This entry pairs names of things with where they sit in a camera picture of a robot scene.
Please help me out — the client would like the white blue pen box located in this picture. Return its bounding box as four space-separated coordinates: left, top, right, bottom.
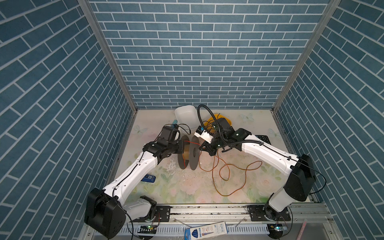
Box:
184 222 228 240

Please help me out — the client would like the black desk calculator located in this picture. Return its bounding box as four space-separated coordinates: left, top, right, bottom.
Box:
256 135 271 145

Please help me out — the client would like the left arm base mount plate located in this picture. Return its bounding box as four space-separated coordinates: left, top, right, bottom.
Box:
133 206 171 223

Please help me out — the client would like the yellow plastic tub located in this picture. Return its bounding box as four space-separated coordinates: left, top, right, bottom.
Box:
204 114 232 129

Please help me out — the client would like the metal frame corner post left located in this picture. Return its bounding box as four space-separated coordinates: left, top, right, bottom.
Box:
78 0 138 114

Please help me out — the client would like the blue black utility knife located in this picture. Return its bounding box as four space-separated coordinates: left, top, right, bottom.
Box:
141 174 156 183

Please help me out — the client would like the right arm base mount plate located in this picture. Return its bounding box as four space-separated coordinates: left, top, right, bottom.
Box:
246 205 292 222

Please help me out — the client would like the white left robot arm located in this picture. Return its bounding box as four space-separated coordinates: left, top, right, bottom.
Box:
85 125 184 239

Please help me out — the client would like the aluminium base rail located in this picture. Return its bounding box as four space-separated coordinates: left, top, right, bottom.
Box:
78 202 343 240

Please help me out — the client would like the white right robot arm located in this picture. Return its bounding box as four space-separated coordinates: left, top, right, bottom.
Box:
195 118 316 220

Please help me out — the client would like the pink pencil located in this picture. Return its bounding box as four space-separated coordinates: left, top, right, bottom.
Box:
296 221 307 240

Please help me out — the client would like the metal frame corner post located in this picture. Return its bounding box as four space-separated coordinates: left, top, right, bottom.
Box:
272 0 341 115
78 0 138 114

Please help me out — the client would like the white plastic tub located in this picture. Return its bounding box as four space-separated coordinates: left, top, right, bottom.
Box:
175 105 200 130

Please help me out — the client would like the metal frame corner post right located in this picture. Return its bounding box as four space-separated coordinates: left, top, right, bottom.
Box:
272 0 341 115

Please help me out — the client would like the dark grey perforated spool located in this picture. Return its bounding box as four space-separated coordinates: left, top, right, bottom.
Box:
178 136 201 171

